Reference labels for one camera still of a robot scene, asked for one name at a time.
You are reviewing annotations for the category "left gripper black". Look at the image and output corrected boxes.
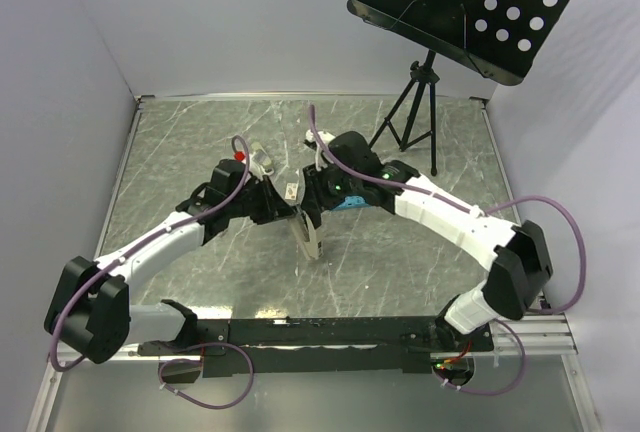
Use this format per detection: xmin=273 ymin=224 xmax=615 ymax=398
xmin=227 ymin=173 xmax=295 ymax=224

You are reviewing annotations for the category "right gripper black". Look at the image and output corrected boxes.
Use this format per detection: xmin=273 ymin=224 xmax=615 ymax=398
xmin=302 ymin=157 xmax=362 ymax=215

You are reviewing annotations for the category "black beige stapler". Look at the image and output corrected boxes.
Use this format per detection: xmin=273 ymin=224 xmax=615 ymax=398
xmin=288 ymin=206 xmax=323 ymax=260

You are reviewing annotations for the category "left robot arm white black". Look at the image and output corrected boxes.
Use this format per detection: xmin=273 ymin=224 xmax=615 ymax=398
xmin=44 ymin=159 xmax=296 ymax=371

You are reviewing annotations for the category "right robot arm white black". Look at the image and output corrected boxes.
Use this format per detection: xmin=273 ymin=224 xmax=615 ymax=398
xmin=300 ymin=131 xmax=552 ymax=351

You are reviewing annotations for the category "small staple box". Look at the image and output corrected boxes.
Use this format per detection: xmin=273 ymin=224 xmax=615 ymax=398
xmin=284 ymin=182 xmax=299 ymax=202

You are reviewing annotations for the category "blue studded building plate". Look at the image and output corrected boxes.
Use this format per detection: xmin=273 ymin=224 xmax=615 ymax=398
xmin=330 ymin=196 xmax=368 ymax=212

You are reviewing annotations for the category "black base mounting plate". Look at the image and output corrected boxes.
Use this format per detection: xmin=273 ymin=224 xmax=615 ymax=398
xmin=138 ymin=316 xmax=494 ymax=378

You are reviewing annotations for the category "black perforated music stand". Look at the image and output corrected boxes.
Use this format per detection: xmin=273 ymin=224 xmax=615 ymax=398
xmin=346 ymin=0 xmax=601 ymax=178

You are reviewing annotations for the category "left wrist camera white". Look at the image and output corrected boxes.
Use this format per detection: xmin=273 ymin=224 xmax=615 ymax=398
xmin=234 ymin=151 xmax=268 ymax=178

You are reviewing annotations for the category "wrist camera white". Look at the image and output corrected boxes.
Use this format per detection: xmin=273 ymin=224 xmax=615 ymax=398
xmin=234 ymin=151 xmax=268 ymax=178
xmin=304 ymin=129 xmax=339 ymax=153

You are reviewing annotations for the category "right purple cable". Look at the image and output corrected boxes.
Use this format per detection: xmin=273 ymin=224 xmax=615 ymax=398
xmin=305 ymin=104 xmax=587 ymax=396

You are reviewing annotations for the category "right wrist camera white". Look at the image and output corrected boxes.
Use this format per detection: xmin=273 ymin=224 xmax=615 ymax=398
xmin=304 ymin=129 xmax=339 ymax=153

